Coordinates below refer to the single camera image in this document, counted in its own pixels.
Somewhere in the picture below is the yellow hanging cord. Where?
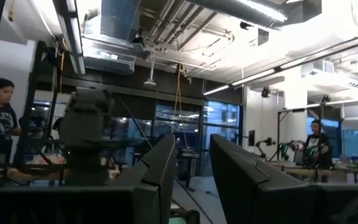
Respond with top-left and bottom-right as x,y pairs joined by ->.
172,61 -> 190,151

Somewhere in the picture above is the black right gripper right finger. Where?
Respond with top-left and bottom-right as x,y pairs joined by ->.
209,133 -> 319,224

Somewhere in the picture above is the dark ceiling duct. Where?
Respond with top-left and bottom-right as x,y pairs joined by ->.
185,0 -> 289,30

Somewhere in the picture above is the overhead LED light bar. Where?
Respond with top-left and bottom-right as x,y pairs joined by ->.
201,30 -> 358,97

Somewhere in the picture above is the large glass window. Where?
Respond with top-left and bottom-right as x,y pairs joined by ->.
153,99 -> 242,152

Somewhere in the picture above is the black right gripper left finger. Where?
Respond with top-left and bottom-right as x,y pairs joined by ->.
109,133 -> 177,224

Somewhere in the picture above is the wooden background table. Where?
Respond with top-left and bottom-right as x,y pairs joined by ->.
268,161 -> 358,185

